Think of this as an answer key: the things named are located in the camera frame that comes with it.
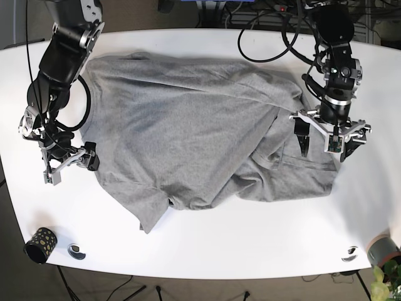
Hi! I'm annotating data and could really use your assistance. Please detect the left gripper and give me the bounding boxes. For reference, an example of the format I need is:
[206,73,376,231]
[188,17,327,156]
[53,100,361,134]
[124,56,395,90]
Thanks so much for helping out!
[289,109,372,163]

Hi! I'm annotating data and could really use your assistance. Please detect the right silver table grommet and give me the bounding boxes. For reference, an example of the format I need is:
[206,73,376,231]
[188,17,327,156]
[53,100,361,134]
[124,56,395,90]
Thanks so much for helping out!
[341,246,360,263]

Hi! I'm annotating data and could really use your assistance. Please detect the grey T-shirt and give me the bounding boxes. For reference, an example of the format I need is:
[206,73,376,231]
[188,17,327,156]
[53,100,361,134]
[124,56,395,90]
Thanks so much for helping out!
[80,53,338,233]

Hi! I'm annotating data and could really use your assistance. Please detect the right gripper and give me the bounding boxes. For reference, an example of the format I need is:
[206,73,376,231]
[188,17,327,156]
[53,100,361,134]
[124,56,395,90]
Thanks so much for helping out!
[41,142,100,186]

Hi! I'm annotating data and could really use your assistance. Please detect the grey plant pot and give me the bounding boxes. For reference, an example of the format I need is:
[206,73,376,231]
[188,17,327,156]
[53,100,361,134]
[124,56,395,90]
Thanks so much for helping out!
[367,235,400,268]

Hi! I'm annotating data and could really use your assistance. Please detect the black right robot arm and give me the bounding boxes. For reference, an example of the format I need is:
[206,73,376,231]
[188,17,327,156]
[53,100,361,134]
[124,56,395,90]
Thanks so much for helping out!
[19,0,105,185]

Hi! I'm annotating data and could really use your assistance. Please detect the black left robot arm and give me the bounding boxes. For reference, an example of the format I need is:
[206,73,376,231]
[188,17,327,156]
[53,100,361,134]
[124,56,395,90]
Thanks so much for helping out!
[267,1,372,162]

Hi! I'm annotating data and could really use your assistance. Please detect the green potted plant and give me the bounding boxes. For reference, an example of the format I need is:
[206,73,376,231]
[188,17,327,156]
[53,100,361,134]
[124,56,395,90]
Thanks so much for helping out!
[370,259,400,301]

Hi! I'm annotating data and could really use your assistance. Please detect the silver table grommet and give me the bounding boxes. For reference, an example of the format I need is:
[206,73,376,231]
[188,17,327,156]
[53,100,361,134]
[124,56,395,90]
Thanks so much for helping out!
[67,244,86,260]
[341,246,360,263]

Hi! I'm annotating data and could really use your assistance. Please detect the black dotted cup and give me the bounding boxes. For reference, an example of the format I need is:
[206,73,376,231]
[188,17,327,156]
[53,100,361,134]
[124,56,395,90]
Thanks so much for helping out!
[24,227,58,264]

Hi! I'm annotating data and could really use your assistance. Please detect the left silver table grommet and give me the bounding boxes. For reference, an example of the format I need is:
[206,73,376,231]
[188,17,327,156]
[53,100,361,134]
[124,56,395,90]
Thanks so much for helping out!
[67,244,86,260]

